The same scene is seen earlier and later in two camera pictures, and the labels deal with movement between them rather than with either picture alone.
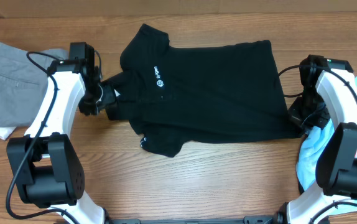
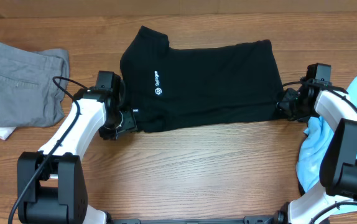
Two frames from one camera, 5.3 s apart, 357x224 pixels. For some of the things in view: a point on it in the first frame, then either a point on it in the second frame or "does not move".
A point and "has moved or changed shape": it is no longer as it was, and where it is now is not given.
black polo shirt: x=219 y=93 has moved or changed shape
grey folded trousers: x=11 y=85 does not move
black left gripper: x=110 y=99 to x=130 y=123
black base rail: x=252 y=219 does not move
